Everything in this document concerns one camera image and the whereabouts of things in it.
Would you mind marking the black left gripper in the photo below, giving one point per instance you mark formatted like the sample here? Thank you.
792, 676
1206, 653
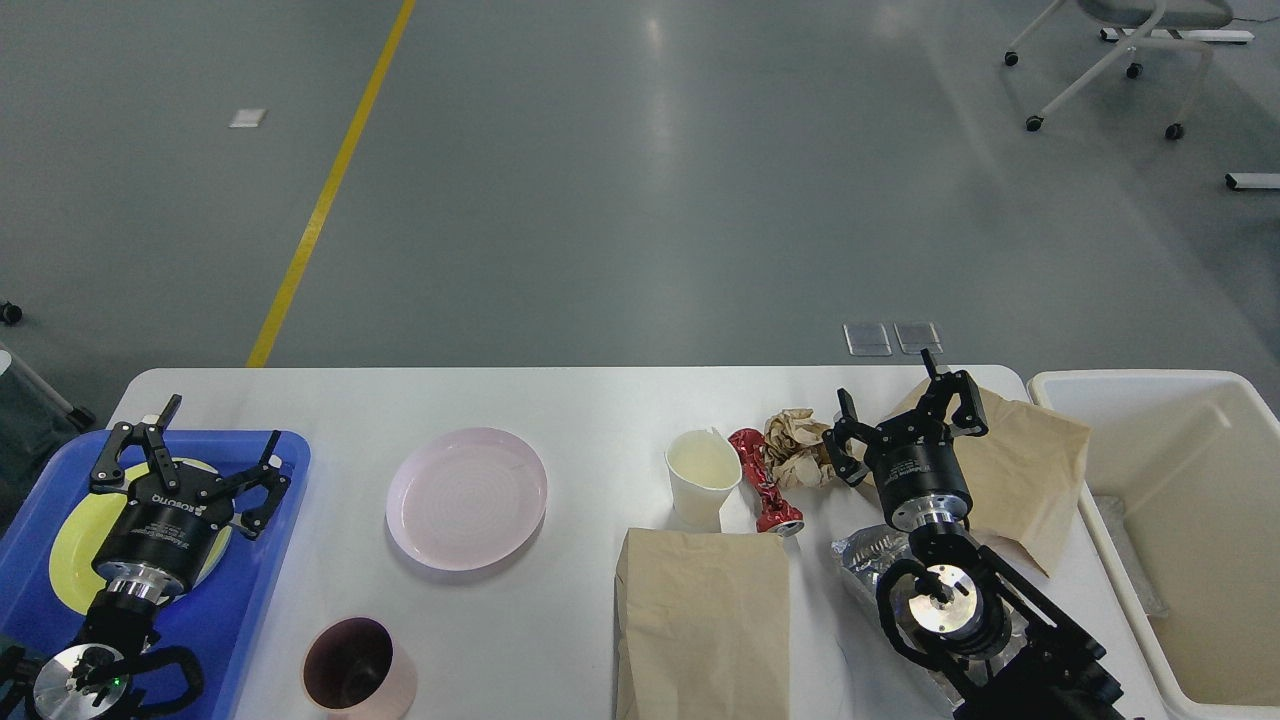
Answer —
162, 546

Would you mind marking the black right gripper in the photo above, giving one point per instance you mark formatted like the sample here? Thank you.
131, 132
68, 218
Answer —
918, 483

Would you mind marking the pink mug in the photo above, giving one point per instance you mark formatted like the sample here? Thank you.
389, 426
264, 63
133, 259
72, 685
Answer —
356, 669

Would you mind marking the pink plate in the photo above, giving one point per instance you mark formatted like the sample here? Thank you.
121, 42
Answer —
467, 500

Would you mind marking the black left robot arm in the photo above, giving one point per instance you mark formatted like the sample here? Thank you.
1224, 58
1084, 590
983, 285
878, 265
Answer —
115, 666

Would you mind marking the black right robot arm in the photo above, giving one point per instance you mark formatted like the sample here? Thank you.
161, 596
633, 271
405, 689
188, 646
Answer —
1074, 684

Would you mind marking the right floor outlet plate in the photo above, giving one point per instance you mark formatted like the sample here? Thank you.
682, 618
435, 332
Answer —
915, 337

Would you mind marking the floor outlet plate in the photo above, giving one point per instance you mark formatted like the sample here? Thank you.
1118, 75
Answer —
915, 337
868, 339

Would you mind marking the left floor outlet plate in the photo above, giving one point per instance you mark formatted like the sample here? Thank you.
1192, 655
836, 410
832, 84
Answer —
868, 339

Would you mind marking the crumpled brown paper ball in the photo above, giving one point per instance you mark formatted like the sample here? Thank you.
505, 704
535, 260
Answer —
794, 453

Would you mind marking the silver foil wrapper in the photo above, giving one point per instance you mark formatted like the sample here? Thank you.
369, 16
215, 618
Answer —
949, 610

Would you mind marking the blue plastic tray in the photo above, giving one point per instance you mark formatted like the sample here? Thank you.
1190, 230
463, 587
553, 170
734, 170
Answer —
218, 620

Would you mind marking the yellow plate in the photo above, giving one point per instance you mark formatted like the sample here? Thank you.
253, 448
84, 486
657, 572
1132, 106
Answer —
71, 576

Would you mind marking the crushed red can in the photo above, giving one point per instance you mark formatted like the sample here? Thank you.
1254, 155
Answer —
776, 515

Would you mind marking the white paper cup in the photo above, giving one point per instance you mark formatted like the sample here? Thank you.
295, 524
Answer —
703, 471

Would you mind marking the beige plastic bin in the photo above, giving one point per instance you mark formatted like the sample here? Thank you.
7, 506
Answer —
1180, 499

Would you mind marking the front brown paper bag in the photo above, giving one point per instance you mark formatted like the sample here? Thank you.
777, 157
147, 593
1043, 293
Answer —
702, 626

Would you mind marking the white bar on floor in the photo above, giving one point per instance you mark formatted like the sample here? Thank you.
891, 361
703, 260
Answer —
1250, 181

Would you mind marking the white office chair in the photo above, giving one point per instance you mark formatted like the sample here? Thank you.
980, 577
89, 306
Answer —
1143, 17

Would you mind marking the white rail behind chair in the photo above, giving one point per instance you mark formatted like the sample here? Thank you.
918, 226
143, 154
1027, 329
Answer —
1207, 36

